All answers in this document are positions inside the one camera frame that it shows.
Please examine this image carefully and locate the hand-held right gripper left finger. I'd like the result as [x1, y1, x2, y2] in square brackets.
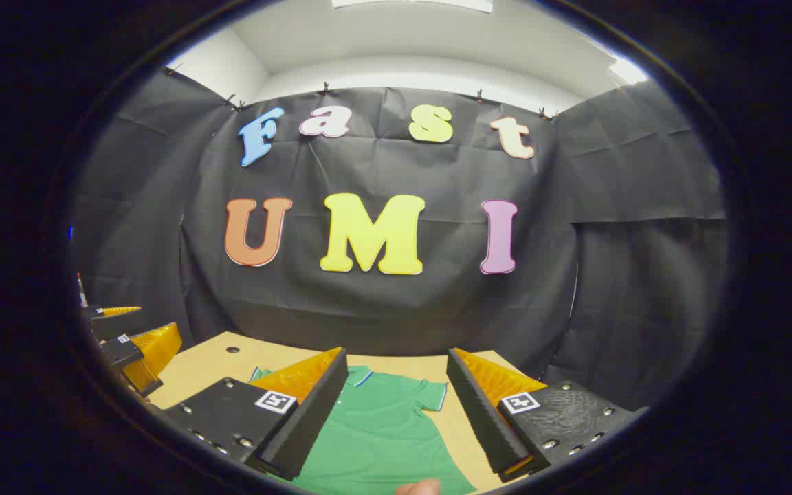
[162, 346, 349, 481]

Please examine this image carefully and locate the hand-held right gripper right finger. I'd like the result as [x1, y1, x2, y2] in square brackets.
[446, 347, 648, 483]

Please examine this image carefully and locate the green T-shirt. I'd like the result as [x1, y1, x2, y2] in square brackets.
[250, 365, 477, 495]

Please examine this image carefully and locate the black backdrop cloth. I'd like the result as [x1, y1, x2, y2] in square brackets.
[69, 65, 730, 413]

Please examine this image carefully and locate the white light panel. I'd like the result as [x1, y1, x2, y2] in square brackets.
[332, 0, 494, 14]

